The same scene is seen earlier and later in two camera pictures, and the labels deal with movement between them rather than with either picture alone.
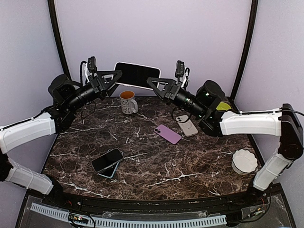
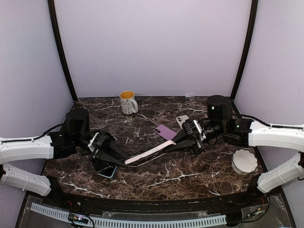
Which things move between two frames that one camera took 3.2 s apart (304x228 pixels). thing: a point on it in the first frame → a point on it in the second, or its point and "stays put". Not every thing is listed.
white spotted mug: x=128 y=104 stays put
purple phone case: x=167 y=134 stays put
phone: x=136 y=75 → x=149 y=155
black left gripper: x=99 y=82 → x=101 y=148
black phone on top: x=107 y=160 stays put
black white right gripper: x=173 y=86 → x=196 y=147
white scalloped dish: x=243 y=162 stays put
